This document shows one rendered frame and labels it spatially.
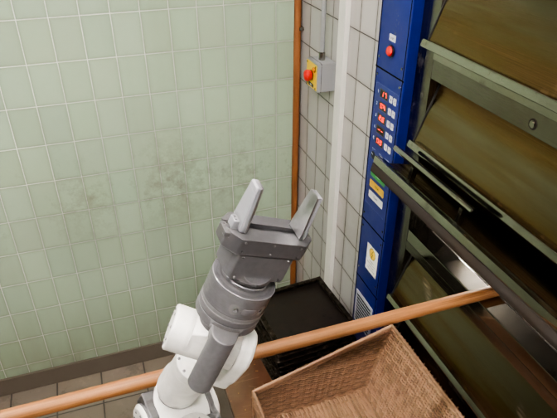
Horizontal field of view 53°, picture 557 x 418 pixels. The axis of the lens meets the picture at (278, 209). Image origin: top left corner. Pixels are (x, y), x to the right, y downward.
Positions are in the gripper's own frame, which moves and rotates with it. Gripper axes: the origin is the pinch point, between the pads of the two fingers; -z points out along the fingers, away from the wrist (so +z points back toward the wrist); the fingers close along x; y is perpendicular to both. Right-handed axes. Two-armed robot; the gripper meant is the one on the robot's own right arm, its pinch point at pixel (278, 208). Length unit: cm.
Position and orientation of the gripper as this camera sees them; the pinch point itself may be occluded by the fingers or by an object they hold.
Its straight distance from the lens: 66.7
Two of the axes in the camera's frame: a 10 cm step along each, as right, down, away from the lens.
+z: -4.0, 7.9, 4.6
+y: -3.5, -6.0, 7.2
